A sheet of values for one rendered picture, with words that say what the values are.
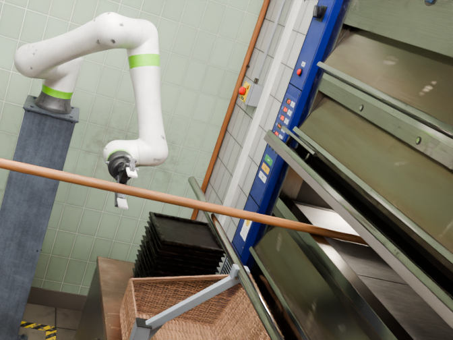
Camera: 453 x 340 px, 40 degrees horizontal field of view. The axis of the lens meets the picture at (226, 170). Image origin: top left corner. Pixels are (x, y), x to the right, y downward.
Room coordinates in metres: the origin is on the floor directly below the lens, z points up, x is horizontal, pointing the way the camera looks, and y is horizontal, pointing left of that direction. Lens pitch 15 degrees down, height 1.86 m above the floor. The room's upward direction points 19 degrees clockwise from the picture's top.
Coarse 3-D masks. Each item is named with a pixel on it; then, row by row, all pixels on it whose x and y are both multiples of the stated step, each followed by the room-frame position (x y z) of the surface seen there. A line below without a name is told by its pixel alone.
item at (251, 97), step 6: (246, 84) 2.96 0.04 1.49; (252, 84) 2.91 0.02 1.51; (258, 84) 2.97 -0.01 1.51; (246, 90) 2.93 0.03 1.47; (252, 90) 2.91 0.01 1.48; (258, 90) 2.92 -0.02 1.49; (240, 96) 2.99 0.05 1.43; (246, 96) 2.91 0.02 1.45; (252, 96) 2.91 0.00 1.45; (258, 96) 2.92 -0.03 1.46; (246, 102) 2.91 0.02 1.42; (252, 102) 2.92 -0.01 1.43; (258, 102) 2.93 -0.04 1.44
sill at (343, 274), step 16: (288, 208) 2.30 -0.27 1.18; (304, 240) 2.11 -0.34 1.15; (320, 240) 2.06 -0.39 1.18; (320, 256) 1.97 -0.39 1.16; (336, 256) 1.96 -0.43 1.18; (336, 272) 1.85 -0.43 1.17; (352, 272) 1.86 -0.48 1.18; (352, 288) 1.75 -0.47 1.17; (368, 288) 1.78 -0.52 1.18; (368, 304) 1.66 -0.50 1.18; (368, 320) 1.63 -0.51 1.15; (384, 320) 1.58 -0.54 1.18; (384, 336) 1.54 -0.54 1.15; (400, 336) 1.52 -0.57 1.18
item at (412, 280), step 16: (272, 144) 2.26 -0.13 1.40; (288, 160) 2.10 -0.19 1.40; (304, 176) 1.95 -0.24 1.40; (320, 192) 1.82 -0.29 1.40; (336, 208) 1.70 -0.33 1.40; (368, 208) 1.88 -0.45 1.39; (352, 224) 1.61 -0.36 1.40; (384, 224) 1.76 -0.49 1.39; (368, 240) 1.52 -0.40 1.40; (400, 240) 1.65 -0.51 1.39; (384, 256) 1.43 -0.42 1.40; (416, 256) 1.54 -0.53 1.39; (400, 272) 1.36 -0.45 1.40; (432, 272) 1.46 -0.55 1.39; (416, 288) 1.29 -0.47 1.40; (448, 288) 1.38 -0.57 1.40; (432, 304) 1.23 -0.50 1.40; (448, 320) 1.18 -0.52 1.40
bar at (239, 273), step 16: (192, 176) 2.31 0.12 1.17; (224, 240) 1.78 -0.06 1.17; (240, 272) 1.60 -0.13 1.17; (208, 288) 1.61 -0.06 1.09; (224, 288) 1.61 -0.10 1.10; (176, 304) 1.59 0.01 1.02; (192, 304) 1.59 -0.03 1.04; (256, 304) 1.45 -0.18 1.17; (144, 320) 1.57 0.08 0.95; (160, 320) 1.56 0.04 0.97; (272, 320) 1.38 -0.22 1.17; (144, 336) 1.54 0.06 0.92; (272, 336) 1.32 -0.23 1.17
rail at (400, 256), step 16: (304, 160) 2.03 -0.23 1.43; (320, 176) 1.87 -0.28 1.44; (336, 192) 1.75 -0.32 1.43; (352, 208) 1.64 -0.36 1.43; (368, 224) 1.55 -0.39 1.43; (384, 240) 1.47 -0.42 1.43; (400, 256) 1.39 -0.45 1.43; (416, 272) 1.32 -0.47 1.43; (432, 288) 1.26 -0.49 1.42; (448, 304) 1.20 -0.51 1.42
